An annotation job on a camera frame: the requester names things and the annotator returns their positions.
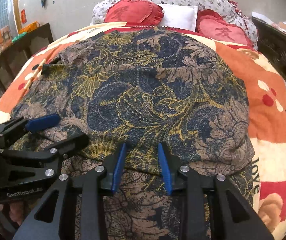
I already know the orange red patchwork blanket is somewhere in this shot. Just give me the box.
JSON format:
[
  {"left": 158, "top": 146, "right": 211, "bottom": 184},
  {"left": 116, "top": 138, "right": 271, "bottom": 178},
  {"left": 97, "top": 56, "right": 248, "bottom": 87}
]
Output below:
[{"left": 0, "top": 22, "right": 286, "bottom": 239}]

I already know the dark floral patterned garment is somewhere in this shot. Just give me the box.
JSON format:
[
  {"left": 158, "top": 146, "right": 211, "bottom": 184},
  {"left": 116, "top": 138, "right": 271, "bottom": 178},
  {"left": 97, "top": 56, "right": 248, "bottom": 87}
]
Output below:
[{"left": 11, "top": 28, "right": 254, "bottom": 239}]

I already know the white square pillow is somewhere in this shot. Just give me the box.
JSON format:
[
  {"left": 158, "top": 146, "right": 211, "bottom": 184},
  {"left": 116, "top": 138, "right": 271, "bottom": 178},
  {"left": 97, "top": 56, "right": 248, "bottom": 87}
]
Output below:
[{"left": 159, "top": 4, "right": 198, "bottom": 31}]

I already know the dark wooden side table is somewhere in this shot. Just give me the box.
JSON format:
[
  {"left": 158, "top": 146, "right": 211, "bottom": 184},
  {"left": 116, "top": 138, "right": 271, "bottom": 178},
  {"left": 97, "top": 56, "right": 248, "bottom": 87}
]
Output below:
[{"left": 0, "top": 23, "right": 54, "bottom": 93}]

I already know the left red heart pillow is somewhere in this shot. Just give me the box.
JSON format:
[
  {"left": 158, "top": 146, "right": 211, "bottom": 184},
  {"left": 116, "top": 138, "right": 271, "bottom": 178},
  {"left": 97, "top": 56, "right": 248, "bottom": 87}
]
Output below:
[{"left": 104, "top": 0, "right": 164, "bottom": 25}]

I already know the orange basket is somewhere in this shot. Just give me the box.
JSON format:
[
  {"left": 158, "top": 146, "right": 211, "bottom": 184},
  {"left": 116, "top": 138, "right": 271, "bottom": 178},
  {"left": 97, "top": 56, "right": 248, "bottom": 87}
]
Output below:
[{"left": 18, "top": 21, "right": 40, "bottom": 35}]

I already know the person's left hand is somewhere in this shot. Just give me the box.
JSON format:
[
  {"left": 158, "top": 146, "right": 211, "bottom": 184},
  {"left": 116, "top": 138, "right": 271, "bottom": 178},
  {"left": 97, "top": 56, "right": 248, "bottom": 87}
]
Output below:
[{"left": 0, "top": 201, "right": 26, "bottom": 225}]

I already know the dark carved wooden cabinet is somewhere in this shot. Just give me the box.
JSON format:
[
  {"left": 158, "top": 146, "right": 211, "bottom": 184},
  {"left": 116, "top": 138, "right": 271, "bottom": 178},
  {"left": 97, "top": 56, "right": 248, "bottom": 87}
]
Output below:
[{"left": 252, "top": 17, "right": 286, "bottom": 81}]

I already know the red heart pillow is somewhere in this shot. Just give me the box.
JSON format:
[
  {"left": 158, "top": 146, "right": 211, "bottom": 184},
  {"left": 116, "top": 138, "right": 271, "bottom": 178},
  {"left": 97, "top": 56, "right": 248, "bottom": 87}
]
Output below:
[
  {"left": 104, "top": 0, "right": 164, "bottom": 25},
  {"left": 195, "top": 9, "right": 253, "bottom": 47}
]

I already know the right red heart pillow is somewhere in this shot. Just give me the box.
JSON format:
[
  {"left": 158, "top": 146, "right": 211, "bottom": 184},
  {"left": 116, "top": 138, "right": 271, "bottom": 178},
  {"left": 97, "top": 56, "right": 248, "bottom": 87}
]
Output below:
[{"left": 195, "top": 9, "right": 253, "bottom": 47}]

